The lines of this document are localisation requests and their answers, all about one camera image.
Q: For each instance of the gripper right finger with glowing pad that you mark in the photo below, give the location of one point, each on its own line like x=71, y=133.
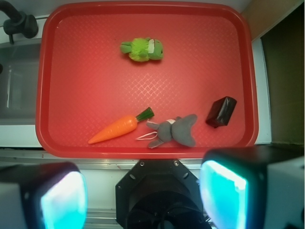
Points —
x=258, y=187

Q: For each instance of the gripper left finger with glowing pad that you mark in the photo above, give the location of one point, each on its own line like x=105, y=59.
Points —
x=43, y=196

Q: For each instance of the black box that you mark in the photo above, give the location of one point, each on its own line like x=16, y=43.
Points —
x=221, y=112

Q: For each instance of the grey plush elephant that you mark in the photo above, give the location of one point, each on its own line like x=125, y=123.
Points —
x=178, y=130

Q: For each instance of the orange toy carrot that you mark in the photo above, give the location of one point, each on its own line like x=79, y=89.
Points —
x=121, y=126

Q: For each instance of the red plastic tray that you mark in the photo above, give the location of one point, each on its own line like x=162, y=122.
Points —
x=85, y=82

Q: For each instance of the grey toy sink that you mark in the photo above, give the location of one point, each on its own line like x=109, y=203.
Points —
x=18, y=83

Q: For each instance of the green plush toy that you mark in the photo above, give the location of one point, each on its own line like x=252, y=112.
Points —
x=143, y=49

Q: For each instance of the grey toy faucet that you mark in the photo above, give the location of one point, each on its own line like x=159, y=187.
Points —
x=18, y=22

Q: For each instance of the metal rail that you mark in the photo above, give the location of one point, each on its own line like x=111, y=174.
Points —
x=13, y=156

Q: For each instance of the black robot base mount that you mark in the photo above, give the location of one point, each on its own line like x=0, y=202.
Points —
x=159, y=194

